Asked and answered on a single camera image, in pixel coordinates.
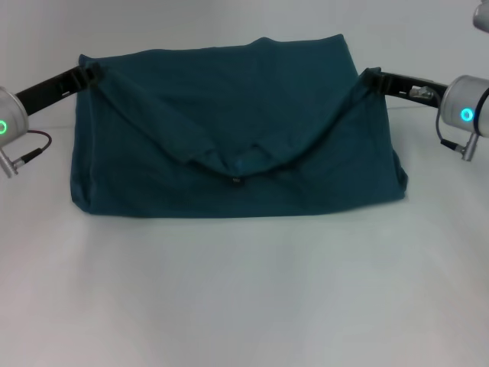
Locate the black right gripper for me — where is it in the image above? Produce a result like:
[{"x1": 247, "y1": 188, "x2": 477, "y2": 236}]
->
[{"x1": 361, "y1": 67, "x2": 450, "y2": 111}]

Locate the left arm plug cable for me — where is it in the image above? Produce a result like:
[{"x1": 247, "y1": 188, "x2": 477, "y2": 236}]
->
[{"x1": 0, "y1": 129, "x2": 53, "y2": 180}]

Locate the teal FREE print T-shirt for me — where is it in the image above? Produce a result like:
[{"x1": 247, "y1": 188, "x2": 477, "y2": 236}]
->
[{"x1": 68, "y1": 34, "x2": 409, "y2": 219}]

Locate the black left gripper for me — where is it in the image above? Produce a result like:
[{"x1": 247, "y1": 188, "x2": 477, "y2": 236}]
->
[{"x1": 15, "y1": 63, "x2": 103, "y2": 115}]

